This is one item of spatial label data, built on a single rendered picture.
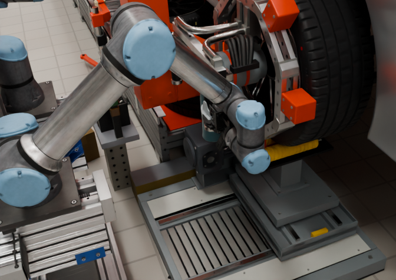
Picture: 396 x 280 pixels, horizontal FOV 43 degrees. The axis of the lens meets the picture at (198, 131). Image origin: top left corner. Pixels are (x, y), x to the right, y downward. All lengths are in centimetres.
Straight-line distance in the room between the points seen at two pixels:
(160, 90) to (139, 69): 113
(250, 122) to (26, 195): 57
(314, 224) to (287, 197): 16
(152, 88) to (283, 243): 85
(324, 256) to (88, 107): 135
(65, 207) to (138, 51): 51
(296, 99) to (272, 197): 71
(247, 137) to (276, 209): 85
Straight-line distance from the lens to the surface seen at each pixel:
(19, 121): 130
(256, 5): 163
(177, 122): 256
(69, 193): 140
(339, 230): 217
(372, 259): 220
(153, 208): 237
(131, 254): 230
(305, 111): 156
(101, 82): 109
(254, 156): 133
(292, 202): 216
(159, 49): 106
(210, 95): 135
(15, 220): 137
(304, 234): 215
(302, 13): 159
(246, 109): 129
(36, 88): 180
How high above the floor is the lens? 172
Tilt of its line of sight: 36 degrees down
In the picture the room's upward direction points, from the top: 4 degrees counter-clockwise
